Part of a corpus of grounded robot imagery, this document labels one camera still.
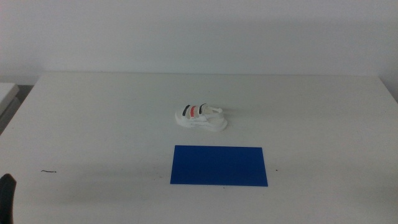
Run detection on white strappy sandal shoe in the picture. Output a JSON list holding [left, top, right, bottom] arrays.
[[175, 103, 228, 133]]

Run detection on blue rectangular mat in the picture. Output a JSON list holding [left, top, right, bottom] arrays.
[[170, 144, 269, 187]]

